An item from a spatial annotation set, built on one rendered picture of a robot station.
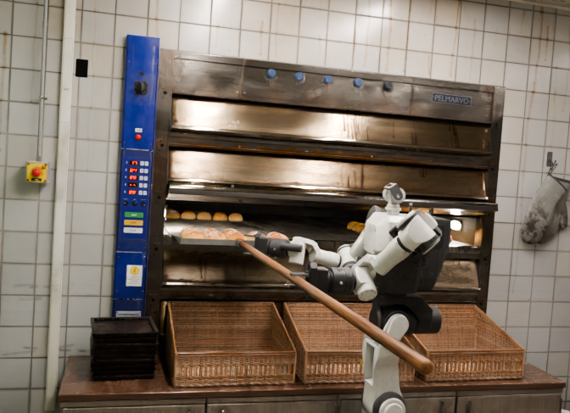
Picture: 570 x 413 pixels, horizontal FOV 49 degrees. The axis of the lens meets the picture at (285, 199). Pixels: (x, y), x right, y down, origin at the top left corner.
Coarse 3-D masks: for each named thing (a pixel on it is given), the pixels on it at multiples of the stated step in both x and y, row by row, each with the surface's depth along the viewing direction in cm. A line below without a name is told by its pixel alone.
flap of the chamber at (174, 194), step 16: (176, 192) 300; (192, 192) 301; (208, 192) 304; (224, 192) 306; (336, 208) 340; (352, 208) 339; (368, 208) 338; (384, 208) 338; (416, 208) 336; (448, 208) 336; (464, 208) 338; (480, 208) 341; (496, 208) 344
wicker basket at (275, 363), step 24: (168, 312) 304; (192, 312) 315; (216, 312) 319; (240, 312) 322; (264, 312) 325; (168, 336) 304; (216, 336) 316; (240, 336) 319; (264, 336) 323; (288, 336) 296; (168, 360) 298; (192, 360) 271; (216, 360) 308; (240, 360) 277; (264, 360) 280; (288, 360) 283; (192, 384) 272; (216, 384) 275; (240, 384) 278; (264, 384) 280
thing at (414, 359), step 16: (256, 256) 254; (288, 272) 212; (304, 288) 193; (336, 304) 168; (352, 320) 156; (368, 336) 148; (384, 336) 139; (400, 352) 130; (416, 352) 128; (416, 368) 124; (432, 368) 122
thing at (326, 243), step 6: (168, 234) 319; (168, 240) 315; (174, 240) 315; (318, 240) 338; (324, 240) 340; (330, 240) 342; (318, 246) 335; (324, 246) 336; (330, 246) 336; (336, 246) 337; (450, 246) 354; (456, 246) 356; (462, 246) 357; (468, 246) 360; (474, 246) 362; (450, 252) 355; (456, 252) 356; (462, 252) 356; (468, 252) 357; (474, 252) 358; (480, 252) 359
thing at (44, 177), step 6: (30, 162) 289; (36, 162) 290; (42, 162) 291; (48, 162) 293; (30, 168) 289; (48, 168) 293; (30, 174) 290; (42, 174) 291; (48, 174) 294; (30, 180) 290; (36, 180) 290; (42, 180) 291; (48, 180) 295
